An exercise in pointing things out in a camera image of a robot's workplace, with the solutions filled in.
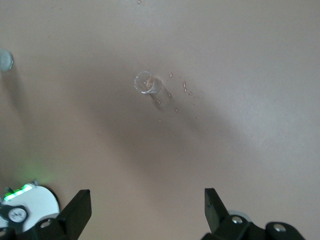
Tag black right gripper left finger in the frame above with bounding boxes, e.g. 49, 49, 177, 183
14, 189, 92, 240

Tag clear glass measuring beaker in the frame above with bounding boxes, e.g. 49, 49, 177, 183
133, 70, 161, 96

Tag yellow-green bottle shaker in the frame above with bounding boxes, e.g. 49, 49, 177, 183
0, 49, 15, 73

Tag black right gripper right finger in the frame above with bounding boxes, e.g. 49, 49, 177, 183
203, 187, 305, 240

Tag brown table cover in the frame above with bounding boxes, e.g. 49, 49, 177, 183
0, 0, 320, 240

